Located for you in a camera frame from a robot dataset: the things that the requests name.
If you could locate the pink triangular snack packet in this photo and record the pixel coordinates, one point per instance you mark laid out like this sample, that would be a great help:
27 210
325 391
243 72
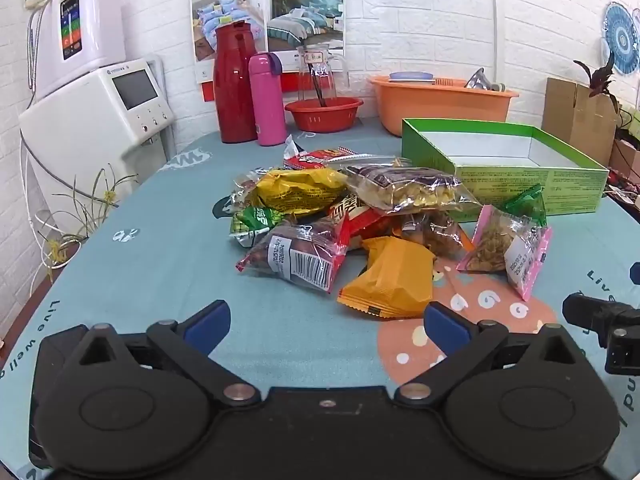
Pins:
495 245

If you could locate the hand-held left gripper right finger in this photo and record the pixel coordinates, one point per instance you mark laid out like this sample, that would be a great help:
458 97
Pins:
445 327

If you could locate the white wall pipe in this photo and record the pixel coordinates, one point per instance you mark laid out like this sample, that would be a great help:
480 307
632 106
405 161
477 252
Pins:
495 20

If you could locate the green cardboard box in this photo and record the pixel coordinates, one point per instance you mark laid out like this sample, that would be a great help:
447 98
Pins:
505 180

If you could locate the green triangular snack packet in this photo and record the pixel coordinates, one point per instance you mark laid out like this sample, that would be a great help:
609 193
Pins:
525 205

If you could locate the dark utensil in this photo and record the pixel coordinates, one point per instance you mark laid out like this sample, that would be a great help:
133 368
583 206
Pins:
320 90

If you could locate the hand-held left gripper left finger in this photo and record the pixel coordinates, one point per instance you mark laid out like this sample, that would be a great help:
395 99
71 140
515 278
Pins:
207 327

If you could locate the teal printed tablecloth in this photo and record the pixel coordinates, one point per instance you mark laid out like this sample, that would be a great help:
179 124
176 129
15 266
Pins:
175 260

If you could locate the pink thermos bottle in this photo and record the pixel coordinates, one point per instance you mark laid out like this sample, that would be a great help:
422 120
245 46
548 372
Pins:
267 105

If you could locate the thin-leaved potted plant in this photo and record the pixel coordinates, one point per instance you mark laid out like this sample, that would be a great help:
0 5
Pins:
85 210

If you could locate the orange plastic basin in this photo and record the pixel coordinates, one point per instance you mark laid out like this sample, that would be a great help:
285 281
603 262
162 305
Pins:
425 105

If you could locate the orange snack packet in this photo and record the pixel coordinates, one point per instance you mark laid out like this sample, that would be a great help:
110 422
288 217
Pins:
395 275

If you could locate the clear brown packet orange edges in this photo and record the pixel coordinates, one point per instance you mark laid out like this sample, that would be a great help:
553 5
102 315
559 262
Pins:
435 235

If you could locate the clear nut bag purple label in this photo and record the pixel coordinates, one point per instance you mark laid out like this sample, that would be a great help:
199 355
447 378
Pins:
400 190

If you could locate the blue plate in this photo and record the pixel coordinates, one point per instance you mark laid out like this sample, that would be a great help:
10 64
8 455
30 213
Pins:
410 76

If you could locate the yellow snack bag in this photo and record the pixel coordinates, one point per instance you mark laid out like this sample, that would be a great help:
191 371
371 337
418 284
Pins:
295 190

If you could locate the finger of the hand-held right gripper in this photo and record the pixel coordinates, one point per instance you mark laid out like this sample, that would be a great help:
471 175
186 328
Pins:
590 315

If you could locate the red plastic basin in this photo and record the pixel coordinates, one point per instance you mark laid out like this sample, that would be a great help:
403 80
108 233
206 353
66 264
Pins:
325 117

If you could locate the metal kitchen item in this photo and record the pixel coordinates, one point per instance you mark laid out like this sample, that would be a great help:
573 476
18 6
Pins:
480 81

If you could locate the white wall water purifier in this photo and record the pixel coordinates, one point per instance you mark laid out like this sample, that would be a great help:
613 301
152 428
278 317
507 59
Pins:
95 20

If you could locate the white appliance with screen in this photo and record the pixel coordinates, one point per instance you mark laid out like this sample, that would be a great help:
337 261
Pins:
75 125

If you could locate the dark-leaved plant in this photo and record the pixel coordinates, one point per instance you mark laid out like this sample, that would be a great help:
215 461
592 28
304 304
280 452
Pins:
600 77

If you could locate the glass pitcher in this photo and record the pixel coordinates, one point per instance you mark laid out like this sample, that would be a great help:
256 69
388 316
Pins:
332 77

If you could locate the wall poster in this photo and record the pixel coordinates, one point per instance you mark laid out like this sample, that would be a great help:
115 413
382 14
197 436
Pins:
300 10

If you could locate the large red chip bag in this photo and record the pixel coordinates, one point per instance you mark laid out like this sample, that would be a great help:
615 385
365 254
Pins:
360 220

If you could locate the blue round wall decoration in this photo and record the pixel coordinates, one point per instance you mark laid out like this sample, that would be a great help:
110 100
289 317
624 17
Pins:
622 37

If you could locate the small red snack packet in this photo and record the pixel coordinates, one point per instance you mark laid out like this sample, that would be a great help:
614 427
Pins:
310 160

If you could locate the clear red dates packet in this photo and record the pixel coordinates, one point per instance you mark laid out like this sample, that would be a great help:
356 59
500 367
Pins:
295 255

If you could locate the small brown cardboard box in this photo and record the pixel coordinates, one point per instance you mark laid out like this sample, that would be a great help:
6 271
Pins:
627 160

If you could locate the red thermos jug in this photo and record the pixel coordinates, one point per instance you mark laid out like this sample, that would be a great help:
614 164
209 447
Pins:
232 90

